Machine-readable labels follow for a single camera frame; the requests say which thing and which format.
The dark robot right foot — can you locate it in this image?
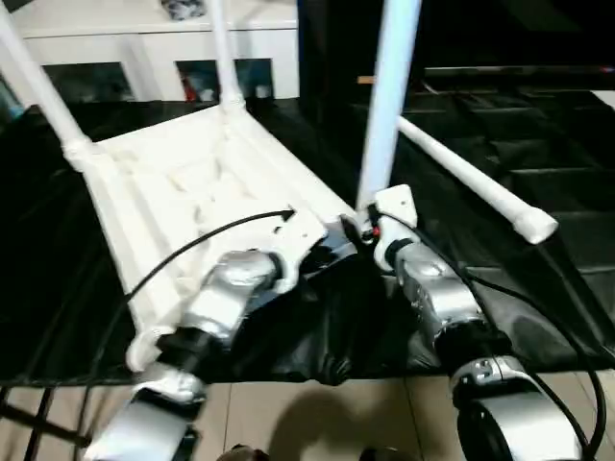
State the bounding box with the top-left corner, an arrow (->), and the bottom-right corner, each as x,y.
360,447 -> 414,461

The dark robot left foot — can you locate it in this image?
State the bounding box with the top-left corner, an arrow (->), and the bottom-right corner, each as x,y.
219,447 -> 272,461

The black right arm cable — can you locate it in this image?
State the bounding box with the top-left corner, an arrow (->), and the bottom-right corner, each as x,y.
380,223 -> 608,461

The white glass-door cabinet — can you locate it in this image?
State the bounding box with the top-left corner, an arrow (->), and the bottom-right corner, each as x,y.
0,0 -> 302,103

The dark robot foot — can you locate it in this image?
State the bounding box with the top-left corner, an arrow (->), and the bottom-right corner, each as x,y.
360,447 -> 414,461
219,447 -> 272,461

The small grey bundle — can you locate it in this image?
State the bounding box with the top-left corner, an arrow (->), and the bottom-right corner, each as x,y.
162,0 -> 209,21

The white plastic table top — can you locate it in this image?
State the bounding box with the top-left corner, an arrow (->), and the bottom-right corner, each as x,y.
61,100 -> 362,372

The black work mat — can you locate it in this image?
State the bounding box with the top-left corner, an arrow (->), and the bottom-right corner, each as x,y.
0,88 -> 615,387

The white plastic table leg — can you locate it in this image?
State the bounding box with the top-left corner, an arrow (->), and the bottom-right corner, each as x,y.
0,4 -> 97,171
395,114 -> 560,245
355,0 -> 423,219
209,0 -> 248,113

